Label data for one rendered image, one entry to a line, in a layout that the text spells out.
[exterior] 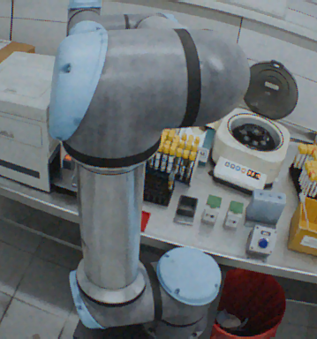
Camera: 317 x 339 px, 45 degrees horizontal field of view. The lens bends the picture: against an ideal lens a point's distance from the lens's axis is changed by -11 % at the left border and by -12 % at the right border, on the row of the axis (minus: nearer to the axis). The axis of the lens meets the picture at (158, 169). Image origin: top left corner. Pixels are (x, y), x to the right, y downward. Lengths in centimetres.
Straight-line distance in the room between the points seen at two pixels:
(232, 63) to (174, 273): 39
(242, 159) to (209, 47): 90
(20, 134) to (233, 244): 65
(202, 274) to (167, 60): 42
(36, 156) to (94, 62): 77
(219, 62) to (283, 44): 107
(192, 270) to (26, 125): 60
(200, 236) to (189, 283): 47
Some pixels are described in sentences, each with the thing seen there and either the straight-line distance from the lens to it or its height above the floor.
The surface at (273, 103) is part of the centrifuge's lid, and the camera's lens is 152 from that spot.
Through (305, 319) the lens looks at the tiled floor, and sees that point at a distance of 220.
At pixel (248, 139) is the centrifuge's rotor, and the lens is 135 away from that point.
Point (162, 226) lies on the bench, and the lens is 116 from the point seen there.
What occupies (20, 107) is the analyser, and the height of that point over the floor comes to 116.
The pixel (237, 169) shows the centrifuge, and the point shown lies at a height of 92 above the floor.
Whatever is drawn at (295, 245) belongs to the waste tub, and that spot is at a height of 90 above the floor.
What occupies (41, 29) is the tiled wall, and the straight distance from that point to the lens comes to 173.
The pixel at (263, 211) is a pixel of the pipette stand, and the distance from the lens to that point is 120.
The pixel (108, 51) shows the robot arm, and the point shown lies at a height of 157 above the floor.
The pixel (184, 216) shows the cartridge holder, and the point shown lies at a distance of 118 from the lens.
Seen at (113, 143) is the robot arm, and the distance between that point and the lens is 43.
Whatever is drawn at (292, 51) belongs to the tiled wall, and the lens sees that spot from 150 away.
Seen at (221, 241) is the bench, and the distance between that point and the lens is 116.
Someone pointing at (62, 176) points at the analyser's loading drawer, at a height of 91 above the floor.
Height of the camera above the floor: 175
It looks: 42 degrees down
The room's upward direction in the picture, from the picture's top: 9 degrees clockwise
